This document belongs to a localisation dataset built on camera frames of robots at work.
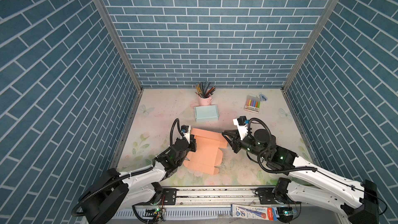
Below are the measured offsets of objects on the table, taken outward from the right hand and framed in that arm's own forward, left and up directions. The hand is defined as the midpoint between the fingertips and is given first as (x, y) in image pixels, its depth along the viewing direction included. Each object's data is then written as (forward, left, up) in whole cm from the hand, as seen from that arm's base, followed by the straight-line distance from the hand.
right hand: (221, 131), depth 68 cm
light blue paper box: (+26, +10, -21) cm, 35 cm away
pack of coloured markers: (+39, -23, -25) cm, 52 cm away
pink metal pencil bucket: (+32, +10, -17) cm, 37 cm away
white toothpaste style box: (-26, -18, -25) cm, 40 cm away
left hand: (+6, +14, -14) cm, 21 cm away
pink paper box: (-3, +6, -21) cm, 22 cm away
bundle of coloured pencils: (+39, +13, -14) cm, 43 cm away
